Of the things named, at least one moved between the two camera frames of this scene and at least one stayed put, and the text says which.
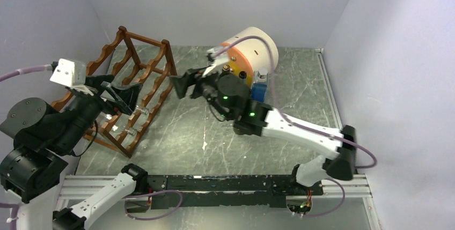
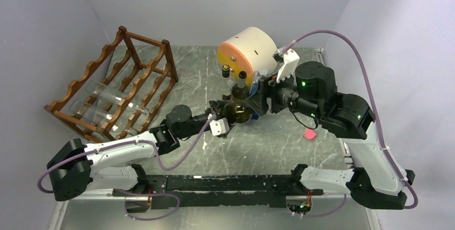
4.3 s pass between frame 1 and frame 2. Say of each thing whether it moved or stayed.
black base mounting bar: stayed
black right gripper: moved
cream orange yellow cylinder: stayed
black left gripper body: moved
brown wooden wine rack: stayed
